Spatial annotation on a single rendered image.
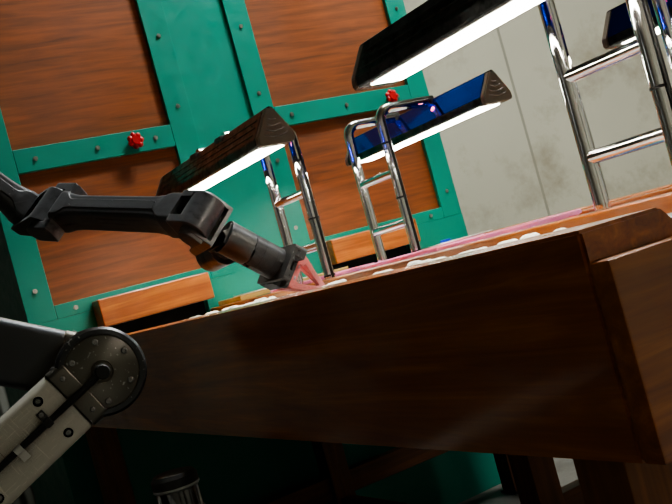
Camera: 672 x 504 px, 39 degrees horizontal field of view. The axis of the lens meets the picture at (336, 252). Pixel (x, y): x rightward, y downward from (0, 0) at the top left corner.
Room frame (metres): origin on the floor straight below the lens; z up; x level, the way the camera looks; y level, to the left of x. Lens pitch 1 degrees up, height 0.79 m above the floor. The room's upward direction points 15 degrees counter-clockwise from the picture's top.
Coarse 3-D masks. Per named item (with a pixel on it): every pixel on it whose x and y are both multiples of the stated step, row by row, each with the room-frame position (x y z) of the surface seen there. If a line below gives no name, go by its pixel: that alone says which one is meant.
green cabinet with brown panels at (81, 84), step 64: (0, 0) 2.34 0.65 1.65; (64, 0) 2.42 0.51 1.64; (128, 0) 2.51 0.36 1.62; (192, 0) 2.60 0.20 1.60; (256, 0) 2.70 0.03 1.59; (320, 0) 2.81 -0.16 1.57; (384, 0) 2.91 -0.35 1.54; (0, 64) 2.32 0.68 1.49; (64, 64) 2.40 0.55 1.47; (128, 64) 2.49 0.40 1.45; (192, 64) 2.57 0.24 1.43; (256, 64) 2.66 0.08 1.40; (320, 64) 2.78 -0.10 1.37; (0, 128) 2.29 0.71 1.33; (64, 128) 2.38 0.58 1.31; (128, 128) 2.46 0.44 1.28; (192, 128) 2.54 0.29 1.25; (320, 128) 2.75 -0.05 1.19; (128, 192) 2.44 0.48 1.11; (256, 192) 2.62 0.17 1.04; (320, 192) 2.72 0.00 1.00; (384, 192) 2.83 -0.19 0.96; (448, 192) 2.93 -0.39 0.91; (0, 256) 2.37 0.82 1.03; (64, 256) 2.34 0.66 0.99; (128, 256) 2.42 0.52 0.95; (192, 256) 2.50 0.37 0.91
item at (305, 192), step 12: (216, 144) 1.97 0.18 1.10; (288, 144) 2.05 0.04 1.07; (192, 156) 2.09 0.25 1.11; (300, 156) 2.04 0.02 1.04; (264, 168) 2.17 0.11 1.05; (300, 168) 2.04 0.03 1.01; (300, 180) 2.04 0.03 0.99; (276, 192) 2.17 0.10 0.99; (300, 192) 2.06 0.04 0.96; (312, 192) 2.05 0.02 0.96; (276, 204) 2.16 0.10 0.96; (288, 204) 2.13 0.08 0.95; (312, 204) 2.04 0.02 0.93; (276, 216) 2.17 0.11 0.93; (312, 216) 2.04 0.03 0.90; (288, 228) 2.18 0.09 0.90; (312, 228) 2.04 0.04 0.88; (288, 240) 2.17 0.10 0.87; (324, 240) 2.04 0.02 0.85; (324, 252) 2.04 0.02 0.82; (324, 264) 2.04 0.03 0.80; (300, 276) 2.17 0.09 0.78; (324, 276) 2.04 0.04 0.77
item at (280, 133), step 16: (272, 112) 1.77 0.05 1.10; (240, 128) 1.87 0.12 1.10; (256, 128) 1.78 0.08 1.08; (272, 128) 1.77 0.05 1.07; (288, 128) 1.79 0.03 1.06; (224, 144) 1.93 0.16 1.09; (240, 144) 1.83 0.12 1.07; (256, 144) 1.76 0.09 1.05; (272, 144) 1.77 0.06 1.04; (192, 160) 2.10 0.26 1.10; (208, 160) 1.99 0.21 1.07; (224, 160) 1.90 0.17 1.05; (176, 176) 2.18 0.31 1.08; (192, 176) 2.06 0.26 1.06; (208, 176) 1.99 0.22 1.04; (160, 192) 2.25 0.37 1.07; (176, 192) 2.15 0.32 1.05
